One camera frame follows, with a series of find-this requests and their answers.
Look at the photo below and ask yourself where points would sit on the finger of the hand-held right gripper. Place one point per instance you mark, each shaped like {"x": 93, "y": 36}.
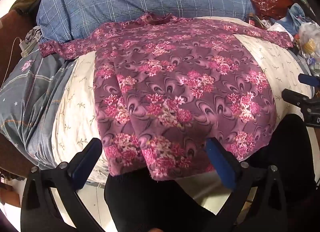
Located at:
{"x": 310, "y": 79}
{"x": 295, "y": 98}

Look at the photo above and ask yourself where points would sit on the blue denim cloth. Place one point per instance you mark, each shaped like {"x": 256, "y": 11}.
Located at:
{"x": 292, "y": 18}

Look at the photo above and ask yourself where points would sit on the black trouser legs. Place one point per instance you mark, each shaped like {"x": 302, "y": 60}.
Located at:
{"x": 280, "y": 144}

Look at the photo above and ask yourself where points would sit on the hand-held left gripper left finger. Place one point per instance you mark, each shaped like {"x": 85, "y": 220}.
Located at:
{"x": 83, "y": 164}

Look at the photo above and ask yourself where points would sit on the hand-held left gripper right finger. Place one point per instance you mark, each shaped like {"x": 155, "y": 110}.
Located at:
{"x": 221, "y": 164}

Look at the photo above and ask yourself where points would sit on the purple floral shirt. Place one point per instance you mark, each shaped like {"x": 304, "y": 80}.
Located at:
{"x": 175, "y": 84}

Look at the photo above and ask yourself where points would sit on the grey star print bedsheet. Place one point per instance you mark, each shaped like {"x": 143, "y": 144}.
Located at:
{"x": 32, "y": 91}

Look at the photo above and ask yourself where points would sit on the cream leaf print blanket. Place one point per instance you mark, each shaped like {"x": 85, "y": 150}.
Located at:
{"x": 275, "y": 61}

